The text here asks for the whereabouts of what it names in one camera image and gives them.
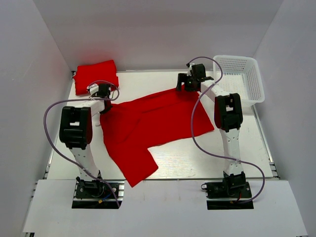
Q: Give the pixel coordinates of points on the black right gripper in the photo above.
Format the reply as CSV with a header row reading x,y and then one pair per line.
x,y
185,82

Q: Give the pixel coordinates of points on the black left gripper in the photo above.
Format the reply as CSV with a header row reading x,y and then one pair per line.
x,y
107,106

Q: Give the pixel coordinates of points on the red t shirt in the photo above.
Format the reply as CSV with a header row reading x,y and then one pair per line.
x,y
131,128
87,74

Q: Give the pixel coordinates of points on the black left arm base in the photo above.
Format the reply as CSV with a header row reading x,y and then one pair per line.
x,y
97,195

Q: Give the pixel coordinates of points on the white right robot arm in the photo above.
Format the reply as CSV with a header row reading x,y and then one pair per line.
x,y
227,117

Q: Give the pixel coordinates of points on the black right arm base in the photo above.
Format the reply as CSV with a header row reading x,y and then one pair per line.
x,y
232,193

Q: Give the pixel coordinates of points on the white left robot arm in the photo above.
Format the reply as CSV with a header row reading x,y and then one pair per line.
x,y
76,128

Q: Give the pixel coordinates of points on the red folded t shirt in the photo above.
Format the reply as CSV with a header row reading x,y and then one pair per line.
x,y
87,74

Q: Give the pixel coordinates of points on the white plastic mesh basket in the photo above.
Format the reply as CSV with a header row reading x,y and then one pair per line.
x,y
239,74

